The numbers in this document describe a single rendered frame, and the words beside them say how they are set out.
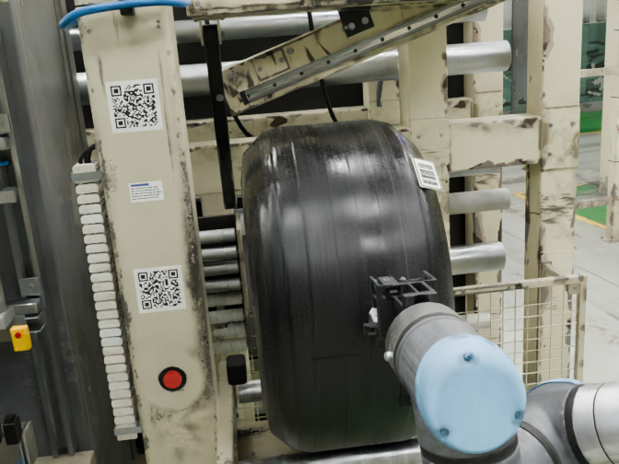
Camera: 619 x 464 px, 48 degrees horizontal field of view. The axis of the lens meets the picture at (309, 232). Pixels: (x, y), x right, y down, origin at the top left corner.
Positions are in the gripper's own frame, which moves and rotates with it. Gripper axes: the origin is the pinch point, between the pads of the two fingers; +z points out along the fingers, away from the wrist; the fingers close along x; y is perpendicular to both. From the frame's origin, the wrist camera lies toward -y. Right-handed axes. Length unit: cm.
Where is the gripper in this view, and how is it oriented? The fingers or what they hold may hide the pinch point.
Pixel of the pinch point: (386, 311)
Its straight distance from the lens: 96.0
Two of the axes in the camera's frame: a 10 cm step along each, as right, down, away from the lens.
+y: -0.8, -9.8, -1.6
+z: -1.0, -1.5, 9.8
